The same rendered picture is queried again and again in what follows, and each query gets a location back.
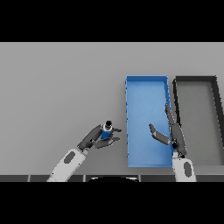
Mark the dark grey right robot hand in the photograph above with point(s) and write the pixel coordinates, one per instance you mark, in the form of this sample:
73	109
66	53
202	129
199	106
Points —
176	134

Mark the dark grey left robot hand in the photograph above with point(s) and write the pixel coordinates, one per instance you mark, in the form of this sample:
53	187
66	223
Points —
91	137

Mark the blue pipe with dark end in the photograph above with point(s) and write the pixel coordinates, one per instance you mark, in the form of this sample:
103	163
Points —
106	131

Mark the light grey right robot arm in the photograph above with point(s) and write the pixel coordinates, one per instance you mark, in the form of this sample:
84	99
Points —
183	169

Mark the dark grey bin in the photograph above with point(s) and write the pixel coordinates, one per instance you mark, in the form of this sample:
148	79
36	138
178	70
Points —
198	116

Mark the blue bin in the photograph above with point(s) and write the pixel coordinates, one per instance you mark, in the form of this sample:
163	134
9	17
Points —
147	116

